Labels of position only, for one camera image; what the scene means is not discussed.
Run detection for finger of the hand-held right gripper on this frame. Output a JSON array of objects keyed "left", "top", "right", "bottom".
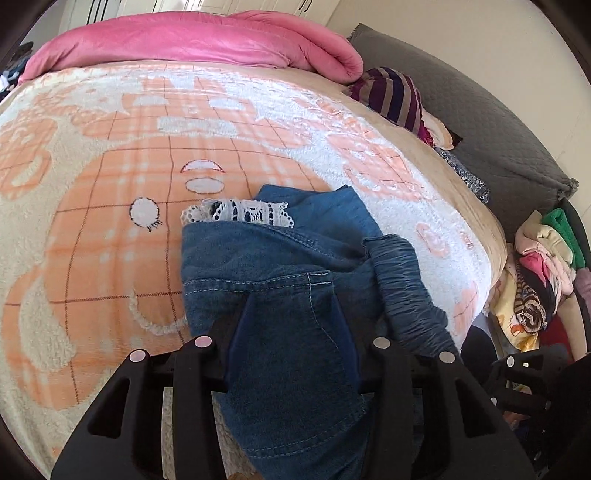
[{"left": 485, "top": 344, "right": 572, "bottom": 415}]

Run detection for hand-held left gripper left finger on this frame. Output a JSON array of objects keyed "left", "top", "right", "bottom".
[{"left": 51, "top": 295, "right": 253, "bottom": 480}]

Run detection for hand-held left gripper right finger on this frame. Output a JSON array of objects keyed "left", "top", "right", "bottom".
[{"left": 334, "top": 295, "right": 537, "bottom": 480}]

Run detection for blue denim pants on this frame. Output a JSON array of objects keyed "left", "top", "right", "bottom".
[{"left": 178, "top": 184, "right": 463, "bottom": 480}]

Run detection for basket of mixed clothes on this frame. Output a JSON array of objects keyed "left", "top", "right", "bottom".
[{"left": 487, "top": 208, "right": 591, "bottom": 361}]

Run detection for orange white printed blanket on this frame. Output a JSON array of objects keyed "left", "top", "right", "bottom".
[{"left": 0, "top": 62, "right": 494, "bottom": 418}]

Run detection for beige bed cover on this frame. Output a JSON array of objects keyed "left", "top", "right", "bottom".
[{"left": 295, "top": 69, "right": 507, "bottom": 319}]

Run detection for blue patterned cloth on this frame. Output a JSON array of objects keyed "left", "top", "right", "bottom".
[{"left": 442, "top": 147, "right": 491, "bottom": 205}]

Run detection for cream pillow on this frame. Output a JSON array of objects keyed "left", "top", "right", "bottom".
[{"left": 424, "top": 112, "right": 456, "bottom": 149}]

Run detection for purple striped cloth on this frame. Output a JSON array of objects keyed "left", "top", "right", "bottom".
[{"left": 348, "top": 67, "right": 433, "bottom": 140}]

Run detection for grey quilted pillow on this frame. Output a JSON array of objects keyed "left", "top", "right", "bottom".
[{"left": 346, "top": 23, "right": 579, "bottom": 241}]

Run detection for pink quilt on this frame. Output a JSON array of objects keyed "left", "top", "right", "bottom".
[{"left": 18, "top": 10, "right": 365, "bottom": 85}]

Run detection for dark bag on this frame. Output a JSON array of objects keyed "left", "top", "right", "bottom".
[{"left": 7, "top": 41, "right": 34, "bottom": 75}]

